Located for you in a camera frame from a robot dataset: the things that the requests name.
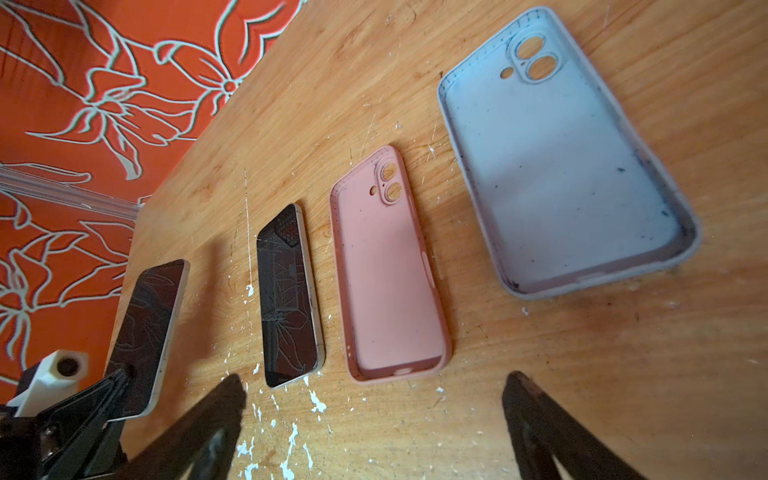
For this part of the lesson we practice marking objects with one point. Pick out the black phone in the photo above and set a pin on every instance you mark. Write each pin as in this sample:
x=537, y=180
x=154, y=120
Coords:
x=143, y=343

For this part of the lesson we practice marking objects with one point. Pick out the aluminium frame post left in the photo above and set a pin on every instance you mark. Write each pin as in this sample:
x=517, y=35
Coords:
x=16, y=182

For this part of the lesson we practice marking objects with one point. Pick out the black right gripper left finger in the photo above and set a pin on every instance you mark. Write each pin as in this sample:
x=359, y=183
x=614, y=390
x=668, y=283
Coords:
x=200, y=445

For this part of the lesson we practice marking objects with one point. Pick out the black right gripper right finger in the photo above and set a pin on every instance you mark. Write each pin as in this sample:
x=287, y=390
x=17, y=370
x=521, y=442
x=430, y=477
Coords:
x=544, y=435

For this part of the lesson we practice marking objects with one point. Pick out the white phone case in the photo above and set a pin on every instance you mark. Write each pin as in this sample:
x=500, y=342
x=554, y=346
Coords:
x=567, y=194

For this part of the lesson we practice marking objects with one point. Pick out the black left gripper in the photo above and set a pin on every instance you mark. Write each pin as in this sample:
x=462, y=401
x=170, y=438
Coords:
x=73, y=439

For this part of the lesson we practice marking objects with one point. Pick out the pink phone case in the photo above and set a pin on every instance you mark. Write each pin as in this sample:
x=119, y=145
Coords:
x=394, y=325

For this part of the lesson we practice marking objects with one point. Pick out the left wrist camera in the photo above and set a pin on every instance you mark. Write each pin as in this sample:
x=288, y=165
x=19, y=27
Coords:
x=52, y=380

